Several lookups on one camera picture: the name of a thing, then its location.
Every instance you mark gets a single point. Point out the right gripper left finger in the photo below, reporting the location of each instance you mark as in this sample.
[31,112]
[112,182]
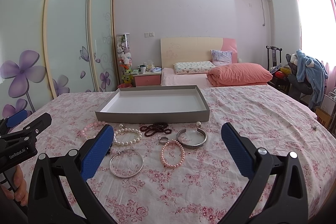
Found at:
[48,202]

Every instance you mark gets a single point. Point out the thin silver hoop bangle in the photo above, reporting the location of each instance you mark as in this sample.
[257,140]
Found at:
[126,163]

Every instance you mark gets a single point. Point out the pink curtain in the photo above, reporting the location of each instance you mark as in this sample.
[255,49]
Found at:
[317,22]

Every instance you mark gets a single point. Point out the pink bed sheet mattress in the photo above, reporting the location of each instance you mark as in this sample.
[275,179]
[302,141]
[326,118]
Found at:
[169,78]

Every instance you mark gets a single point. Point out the white mug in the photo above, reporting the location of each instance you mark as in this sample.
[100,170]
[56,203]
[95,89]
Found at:
[143,69]

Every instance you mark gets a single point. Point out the cream pink headboard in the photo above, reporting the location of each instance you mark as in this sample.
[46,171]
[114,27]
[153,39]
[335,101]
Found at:
[194,49]

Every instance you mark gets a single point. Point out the pink nightstand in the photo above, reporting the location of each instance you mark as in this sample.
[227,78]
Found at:
[148,79]

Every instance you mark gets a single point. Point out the folded coral duvet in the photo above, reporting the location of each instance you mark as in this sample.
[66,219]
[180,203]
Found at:
[238,74]

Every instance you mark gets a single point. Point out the purple patterned pillow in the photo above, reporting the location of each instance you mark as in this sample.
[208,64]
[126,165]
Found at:
[220,58]

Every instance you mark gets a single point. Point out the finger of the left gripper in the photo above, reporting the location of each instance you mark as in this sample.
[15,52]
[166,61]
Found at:
[16,119]
[33,129]

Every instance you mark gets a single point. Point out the blue plush garment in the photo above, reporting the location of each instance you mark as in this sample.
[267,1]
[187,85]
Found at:
[314,71]

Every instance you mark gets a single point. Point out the silver cuff bangle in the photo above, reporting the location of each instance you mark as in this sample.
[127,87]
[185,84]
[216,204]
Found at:
[192,139]

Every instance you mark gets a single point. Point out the floral pink bedspread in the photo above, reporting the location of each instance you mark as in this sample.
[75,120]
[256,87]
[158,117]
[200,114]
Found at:
[208,182]

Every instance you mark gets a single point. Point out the black wooden chair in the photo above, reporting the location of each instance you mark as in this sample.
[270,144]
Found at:
[279,79]

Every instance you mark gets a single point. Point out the floral white pillow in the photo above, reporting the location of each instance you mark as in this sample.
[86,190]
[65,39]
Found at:
[190,68]

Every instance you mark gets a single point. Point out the plush toy display tube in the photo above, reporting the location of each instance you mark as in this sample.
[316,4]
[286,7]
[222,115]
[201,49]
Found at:
[124,58]

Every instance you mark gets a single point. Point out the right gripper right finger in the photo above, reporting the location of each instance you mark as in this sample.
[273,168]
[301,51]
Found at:
[287,201]

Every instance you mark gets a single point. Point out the sliding floral wardrobe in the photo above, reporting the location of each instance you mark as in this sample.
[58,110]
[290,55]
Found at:
[52,47]

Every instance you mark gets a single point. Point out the grey cardboard tray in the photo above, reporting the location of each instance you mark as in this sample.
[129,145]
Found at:
[146,105]

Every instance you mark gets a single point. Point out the red lined waste bin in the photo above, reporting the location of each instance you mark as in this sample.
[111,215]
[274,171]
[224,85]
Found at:
[125,85]

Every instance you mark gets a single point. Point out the person's left hand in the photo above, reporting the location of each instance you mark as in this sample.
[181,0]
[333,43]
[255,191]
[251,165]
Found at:
[20,195]

